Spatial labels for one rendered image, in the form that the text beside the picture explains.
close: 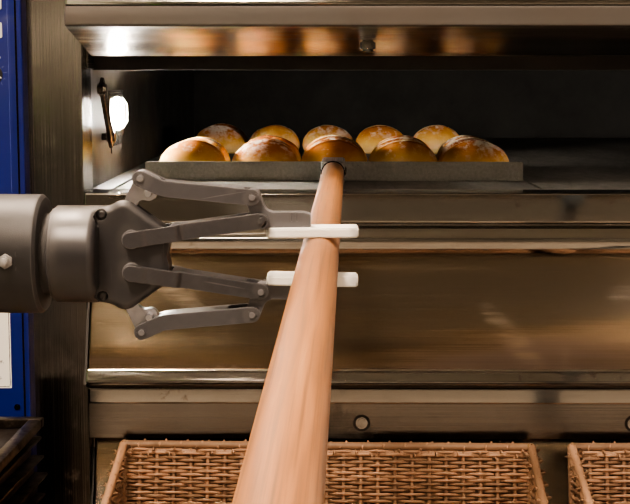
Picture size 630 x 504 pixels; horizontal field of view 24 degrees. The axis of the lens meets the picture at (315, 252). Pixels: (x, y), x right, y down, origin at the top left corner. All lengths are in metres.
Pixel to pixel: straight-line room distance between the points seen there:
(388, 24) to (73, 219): 0.73
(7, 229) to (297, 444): 0.63
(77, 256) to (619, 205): 1.00
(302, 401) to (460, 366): 1.36
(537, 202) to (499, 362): 0.22
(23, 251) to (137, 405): 0.89
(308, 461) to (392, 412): 1.47
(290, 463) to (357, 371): 1.42
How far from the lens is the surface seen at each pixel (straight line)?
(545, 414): 1.98
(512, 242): 1.55
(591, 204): 1.94
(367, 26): 1.76
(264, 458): 0.49
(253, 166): 2.12
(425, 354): 1.93
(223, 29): 1.78
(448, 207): 1.92
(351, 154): 2.14
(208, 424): 1.97
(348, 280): 1.11
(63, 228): 1.11
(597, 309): 1.97
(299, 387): 0.59
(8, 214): 1.12
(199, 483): 1.95
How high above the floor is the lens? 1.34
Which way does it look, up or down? 7 degrees down
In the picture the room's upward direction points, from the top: straight up
